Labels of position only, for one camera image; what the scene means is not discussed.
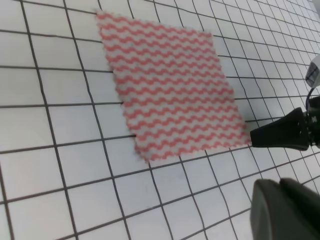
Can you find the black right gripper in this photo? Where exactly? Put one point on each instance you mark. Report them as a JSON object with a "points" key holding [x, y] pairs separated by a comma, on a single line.
{"points": [[297, 130]]}

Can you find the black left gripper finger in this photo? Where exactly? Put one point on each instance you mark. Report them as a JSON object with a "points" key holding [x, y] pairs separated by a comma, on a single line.
{"points": [[284, 210]]}

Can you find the pink wavy striped towel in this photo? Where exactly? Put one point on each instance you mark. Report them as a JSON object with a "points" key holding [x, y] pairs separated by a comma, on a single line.
{"points": [[175, 97]]}

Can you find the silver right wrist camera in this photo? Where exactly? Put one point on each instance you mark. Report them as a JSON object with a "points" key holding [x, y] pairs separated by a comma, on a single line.
{"points": [[312, 77]]}

